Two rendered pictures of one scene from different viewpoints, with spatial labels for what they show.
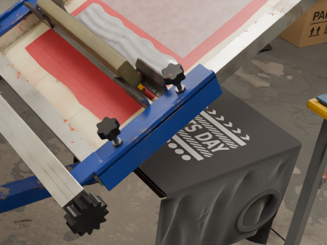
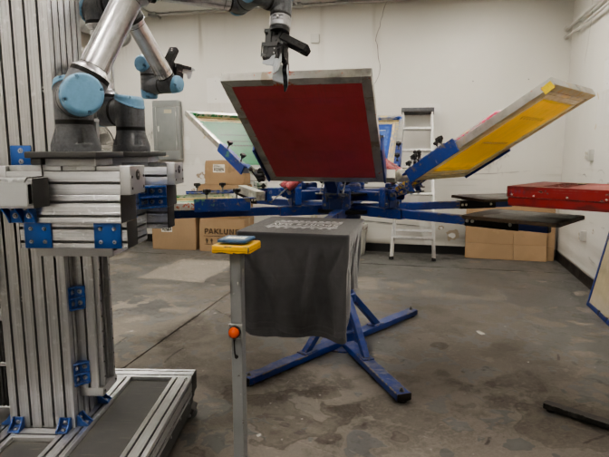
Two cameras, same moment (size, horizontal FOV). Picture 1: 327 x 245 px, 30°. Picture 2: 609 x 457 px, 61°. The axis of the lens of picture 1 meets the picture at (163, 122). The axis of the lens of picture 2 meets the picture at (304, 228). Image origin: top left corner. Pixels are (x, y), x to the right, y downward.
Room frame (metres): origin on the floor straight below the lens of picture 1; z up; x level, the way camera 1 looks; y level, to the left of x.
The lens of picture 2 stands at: (3.22, -1.37, 1.26)
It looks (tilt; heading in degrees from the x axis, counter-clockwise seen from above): 8 degrees down; 144
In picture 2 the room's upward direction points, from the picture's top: straight up
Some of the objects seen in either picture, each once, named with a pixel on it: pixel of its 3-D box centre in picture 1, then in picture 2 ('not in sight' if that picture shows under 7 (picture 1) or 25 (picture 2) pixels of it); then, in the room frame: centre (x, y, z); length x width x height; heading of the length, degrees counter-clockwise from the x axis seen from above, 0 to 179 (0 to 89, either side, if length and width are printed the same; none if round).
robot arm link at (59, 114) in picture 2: not in sight; (73, 98); (1.42, -0.96, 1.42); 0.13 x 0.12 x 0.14; 175
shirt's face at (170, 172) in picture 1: (187, 125); (304, 225); (1.44, -0.07, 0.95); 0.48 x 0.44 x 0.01; 131
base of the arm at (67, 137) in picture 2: not in sight; (75, 135); (1.41, -0.96, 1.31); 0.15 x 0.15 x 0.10
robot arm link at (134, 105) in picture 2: not in sight; (129, 110); (1.02, -0.66, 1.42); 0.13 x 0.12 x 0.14; 28
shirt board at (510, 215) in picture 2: not in sight; (440, 216); (1.37, 0.90, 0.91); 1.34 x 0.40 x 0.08; 11
